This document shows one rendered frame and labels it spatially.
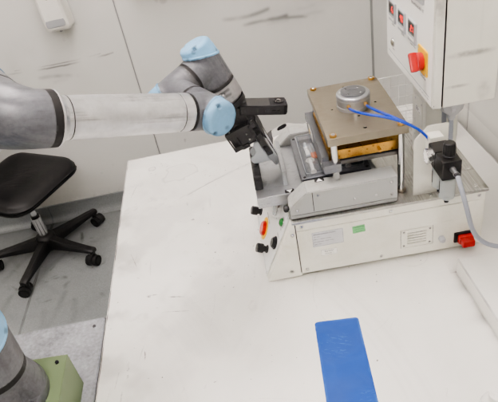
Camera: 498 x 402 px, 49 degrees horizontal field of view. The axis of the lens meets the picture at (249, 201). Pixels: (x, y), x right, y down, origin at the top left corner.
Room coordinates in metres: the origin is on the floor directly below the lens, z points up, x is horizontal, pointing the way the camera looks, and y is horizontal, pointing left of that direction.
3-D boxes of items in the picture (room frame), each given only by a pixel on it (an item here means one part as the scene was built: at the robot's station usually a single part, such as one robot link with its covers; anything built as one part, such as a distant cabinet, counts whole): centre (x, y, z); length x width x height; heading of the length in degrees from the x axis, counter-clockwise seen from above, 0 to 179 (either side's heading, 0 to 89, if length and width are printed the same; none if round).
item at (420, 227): (1.13, -0.28, 0.84); 0.53 x 0.37 x 0.17; 88
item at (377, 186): (1.01, -0.21, 0.96); 0.26 x 0.05 x 0.07; 88
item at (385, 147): (1.14, -0.29, 1.07); 0.22 x 0.17 x 0.10; 178
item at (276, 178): (1.15, -0.17, 0.97); 0.30 x 0.22 x 0.08; 88
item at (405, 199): (1.14, -0.32, 0.93); 0.46 x 0.35 x 0.01; 88
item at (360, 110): (1.12, -0.32, 1.08); 0.31 x 0.24 x 0.13; 178
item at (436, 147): (0.92, -0.41, 1.05); 0.15 x 0.05 x 0.15; 178
